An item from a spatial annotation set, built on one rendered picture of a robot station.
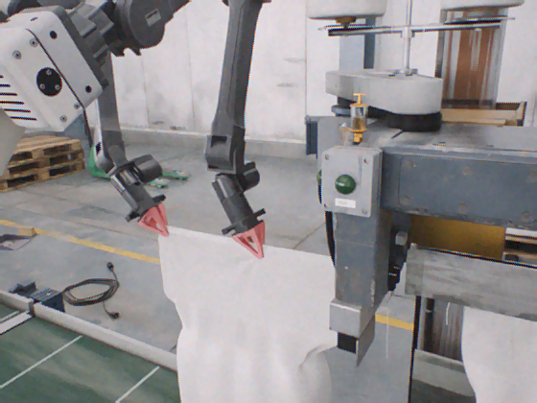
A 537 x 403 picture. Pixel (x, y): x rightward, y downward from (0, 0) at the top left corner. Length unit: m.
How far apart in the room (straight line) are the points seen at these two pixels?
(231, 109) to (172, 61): 6.75
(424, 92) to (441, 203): 0.19
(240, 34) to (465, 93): 0.52
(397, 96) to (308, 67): 5.64
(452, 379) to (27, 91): 1.09
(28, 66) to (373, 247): 0.53
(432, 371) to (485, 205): 0.69
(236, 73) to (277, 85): 5.63
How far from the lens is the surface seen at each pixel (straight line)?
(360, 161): 0.63
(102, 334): 2.03
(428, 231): 1.01
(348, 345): 0.84
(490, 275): 0.88
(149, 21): 0.77
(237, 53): 1.01
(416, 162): 0.67
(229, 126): 0.97
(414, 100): 0.77
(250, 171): 1.06
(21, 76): 0.64
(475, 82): 1.14
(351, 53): 5.69
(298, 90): 6.48
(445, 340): 1.36
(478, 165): 0.66
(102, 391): 1.78
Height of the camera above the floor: 1.46
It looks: 18 degrees down
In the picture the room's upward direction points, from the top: 2 degrees counter-clockwise
